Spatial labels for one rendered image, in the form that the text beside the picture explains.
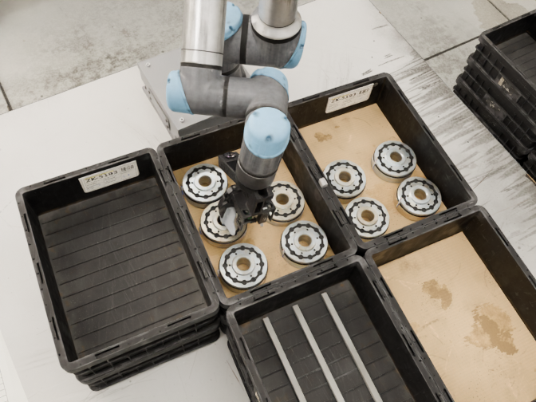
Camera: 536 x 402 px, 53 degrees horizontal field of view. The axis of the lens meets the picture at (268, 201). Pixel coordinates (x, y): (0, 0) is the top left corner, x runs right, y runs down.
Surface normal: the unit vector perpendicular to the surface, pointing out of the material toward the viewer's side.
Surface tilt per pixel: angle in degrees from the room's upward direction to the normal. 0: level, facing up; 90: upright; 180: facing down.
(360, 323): 0
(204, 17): 41
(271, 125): 8
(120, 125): 0
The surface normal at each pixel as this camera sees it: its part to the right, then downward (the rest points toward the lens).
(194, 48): -0.24, 0.17
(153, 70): 0.07, -0.48
